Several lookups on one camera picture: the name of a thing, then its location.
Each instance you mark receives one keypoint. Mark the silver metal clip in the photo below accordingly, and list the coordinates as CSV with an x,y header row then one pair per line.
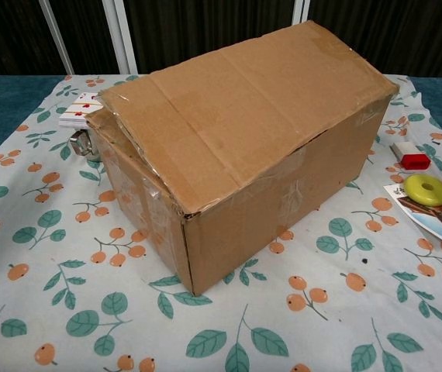
x,y
81,145

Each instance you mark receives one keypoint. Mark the white metal frame post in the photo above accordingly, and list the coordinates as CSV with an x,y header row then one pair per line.
x,y
122,38
300,9
58,38

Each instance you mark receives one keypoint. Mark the white eraser block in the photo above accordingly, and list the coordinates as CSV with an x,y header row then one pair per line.
x,y
401,149

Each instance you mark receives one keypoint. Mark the white floral tablecloth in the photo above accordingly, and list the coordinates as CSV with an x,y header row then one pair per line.
x,y
89,310

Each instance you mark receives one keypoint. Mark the brown cardboard box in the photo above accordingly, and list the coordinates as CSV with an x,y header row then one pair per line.
x,y
244,135

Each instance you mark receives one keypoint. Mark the banded playing card deck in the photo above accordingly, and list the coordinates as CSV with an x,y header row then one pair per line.
x,y
77,112

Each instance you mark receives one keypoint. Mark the picture postcard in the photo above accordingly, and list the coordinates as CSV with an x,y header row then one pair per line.
x,y
438,224

